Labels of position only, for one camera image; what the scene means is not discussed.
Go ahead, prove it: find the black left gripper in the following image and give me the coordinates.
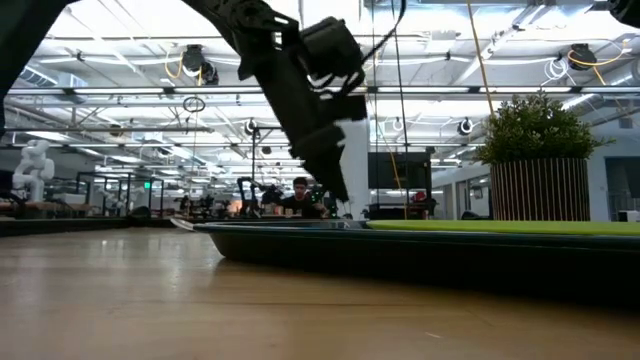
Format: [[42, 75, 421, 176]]
[[239, 29, 369, 204]]

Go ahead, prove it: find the dark green plastic tray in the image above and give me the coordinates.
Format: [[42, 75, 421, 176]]
[[192, 219, 640, 304]]

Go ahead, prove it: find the lime green round plate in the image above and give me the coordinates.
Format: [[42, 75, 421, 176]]
[[367, 219, 640, 238]]

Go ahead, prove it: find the person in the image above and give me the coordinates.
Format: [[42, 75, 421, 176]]
[[277, 176, 330, 220]]

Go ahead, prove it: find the small plant in striped pot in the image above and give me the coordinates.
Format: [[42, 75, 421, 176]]
[[474, 92, 615, 223]]

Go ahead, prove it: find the white humanoid robot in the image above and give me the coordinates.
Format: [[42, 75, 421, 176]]
[[10, 139, 56, 204]]

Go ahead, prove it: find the black background workstation frame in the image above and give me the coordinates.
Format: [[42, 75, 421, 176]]
[[249, 125, 289, 219]]

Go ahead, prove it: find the black wall monitor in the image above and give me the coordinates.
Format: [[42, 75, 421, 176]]
[[368, 152, 433, 190]]

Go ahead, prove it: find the black hanging cable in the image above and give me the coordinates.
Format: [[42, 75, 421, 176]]
[[389, 0, 410, 221]]

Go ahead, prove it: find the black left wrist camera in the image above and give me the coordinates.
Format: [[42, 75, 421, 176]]
[[298, 16, 365, 84]]

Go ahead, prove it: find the yellow hanging cable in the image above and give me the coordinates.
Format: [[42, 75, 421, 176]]
[[466, 0, 496, 117]]

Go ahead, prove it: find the black aluminium table frame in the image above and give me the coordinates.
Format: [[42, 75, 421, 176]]
[[0, 214, 201, 238]]

